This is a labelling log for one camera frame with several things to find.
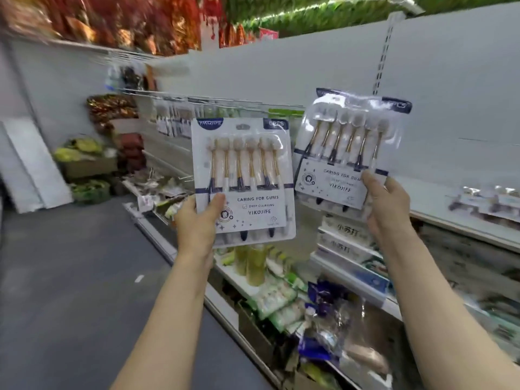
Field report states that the person's right forearm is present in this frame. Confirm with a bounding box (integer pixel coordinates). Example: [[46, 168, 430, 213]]
[[378, 229, 520, 390]]

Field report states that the green goods box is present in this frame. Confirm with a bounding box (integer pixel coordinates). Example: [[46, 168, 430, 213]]
[[71, 179, 112, 205]]

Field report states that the brown cardboard box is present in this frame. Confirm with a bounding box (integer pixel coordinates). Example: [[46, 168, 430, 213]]
[[65, 156, 118, 179]]

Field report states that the row of red gold decorations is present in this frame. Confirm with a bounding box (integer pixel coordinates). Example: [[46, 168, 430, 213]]
[[0, 0, 281, 57]]

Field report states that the person's left hand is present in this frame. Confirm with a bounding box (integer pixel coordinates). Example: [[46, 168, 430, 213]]
[[173, 193, 226, 260]]

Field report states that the yellow liquid bottle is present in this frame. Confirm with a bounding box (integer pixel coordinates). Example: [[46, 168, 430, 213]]
[[246, 244, 267, 287], [233, 247, 248, 277]]

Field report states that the blue and white toothpaste box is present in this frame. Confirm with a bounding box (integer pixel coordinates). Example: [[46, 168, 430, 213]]
[[315, 256, 392, 299]]

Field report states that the white store shelving unit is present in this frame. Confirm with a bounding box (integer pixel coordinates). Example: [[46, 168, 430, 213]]
[[122, 2, 520, 390]]

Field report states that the row of hanging toothbrush packs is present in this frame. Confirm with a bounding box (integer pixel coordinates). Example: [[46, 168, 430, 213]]
[[154, 95, 244, 139]]

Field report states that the slotted metal shelf upright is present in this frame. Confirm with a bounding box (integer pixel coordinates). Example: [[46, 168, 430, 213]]
[[372, 12, 407, 103]]

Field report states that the person's right hand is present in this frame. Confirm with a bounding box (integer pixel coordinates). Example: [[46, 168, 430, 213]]
[[361, 170, 412, 242]]

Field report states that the pile of blue clear packets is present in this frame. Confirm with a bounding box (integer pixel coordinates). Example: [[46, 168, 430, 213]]
[[284, 280, 392, 390]]

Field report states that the glossy toothbrush blister pack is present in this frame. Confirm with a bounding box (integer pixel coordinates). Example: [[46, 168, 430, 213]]
[[292, 88, 413, 212]]

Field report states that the toothbrush pack on shelf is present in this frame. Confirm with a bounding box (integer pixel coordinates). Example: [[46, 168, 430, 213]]
[[447, 184, 520, 223]]

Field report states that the white leaning board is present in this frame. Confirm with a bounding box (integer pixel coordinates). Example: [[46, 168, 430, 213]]
[[0, 118, 74, 213]]

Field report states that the yellow green goods pile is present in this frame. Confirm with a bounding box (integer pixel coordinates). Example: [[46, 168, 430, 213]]
[[54, 137, 118, 163]]

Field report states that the white toothpaste box green print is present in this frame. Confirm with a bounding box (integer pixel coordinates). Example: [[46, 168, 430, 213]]
[[321, 215, 376, 248], [317, 232, 382, 266]]

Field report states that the person's left forearm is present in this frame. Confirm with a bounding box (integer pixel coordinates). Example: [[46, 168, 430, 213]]
[[106, 249, 215, 390]]

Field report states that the pile of green white packets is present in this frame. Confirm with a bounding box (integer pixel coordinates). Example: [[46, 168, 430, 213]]
[[248, 249, 309, 333]]

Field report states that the white security camera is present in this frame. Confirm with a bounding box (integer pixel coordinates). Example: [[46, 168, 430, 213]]
[[388, 0, 426, 16]]

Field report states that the stack of red brown packets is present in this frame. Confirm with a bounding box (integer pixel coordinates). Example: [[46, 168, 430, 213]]
[[86, 94, 145, 171]]

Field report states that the green artificial leaf wall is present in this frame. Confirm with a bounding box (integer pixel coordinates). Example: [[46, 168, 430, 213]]
[[225, 0, 520, 37]]

